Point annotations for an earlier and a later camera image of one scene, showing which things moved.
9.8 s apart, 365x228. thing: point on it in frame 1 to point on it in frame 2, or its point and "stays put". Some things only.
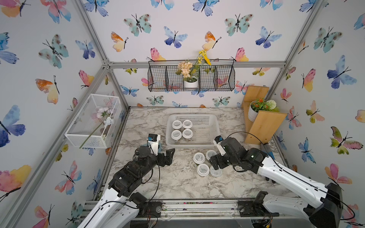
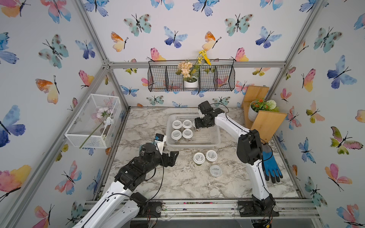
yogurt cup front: [187, 133] stays put
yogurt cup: [176, 135] stays put
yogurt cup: [187, 124] stays put
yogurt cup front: [203, 169] to [211, 156]
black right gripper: [218, 157] to [197, 123]
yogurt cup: [177, 124] stays put
